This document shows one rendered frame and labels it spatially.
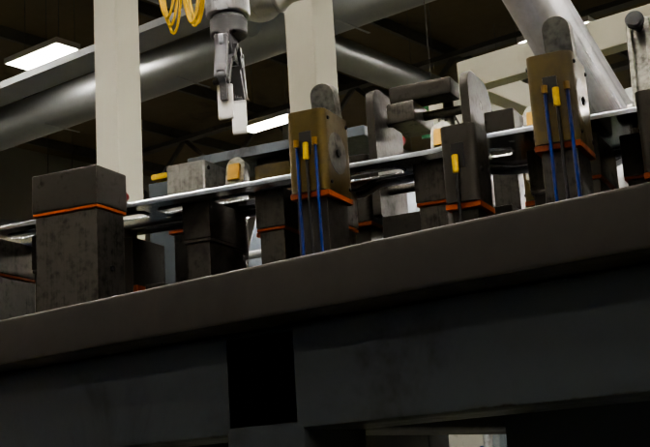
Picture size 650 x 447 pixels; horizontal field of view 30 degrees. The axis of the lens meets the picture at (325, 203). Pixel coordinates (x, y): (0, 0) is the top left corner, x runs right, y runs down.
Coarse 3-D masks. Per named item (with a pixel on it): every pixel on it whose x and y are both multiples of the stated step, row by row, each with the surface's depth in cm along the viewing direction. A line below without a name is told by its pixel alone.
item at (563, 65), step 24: (528, 72) 152; (552, 72) 150; (576, 72) 152; (552, 96) 149; (576, 96) 149; (552, 120) 149; (576, 120) 148; (552, 144) 148; (576, 144) 147; (552, 168) 147; (576, 168) 146; (552, 192) 148; (576, 192) 147
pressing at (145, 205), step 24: (600, 120) 165; (624, 120) 165; (504, 144) 173; (528, 144) 174; (360, 168) 182; (384, 168) 182; (408, 168) 183; (504, 168) 186; (192, 192) 187; (216, 192) 190; (240, 192) 191; (360, 192) 196; (144, 216) 203; (168, 216) 204; (24, 240) 216
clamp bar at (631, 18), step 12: (636, 12) 186; (636, 24) 185; (648, 24) 187; (636, 36) 188; (648, 36) 186; (636, 48) 188; (648, 48) 186; (636, 60) 187; (648, 60) 185; (636, 72) 186; (648, 72) 185; (636, 84) 185; (648, 84) 185
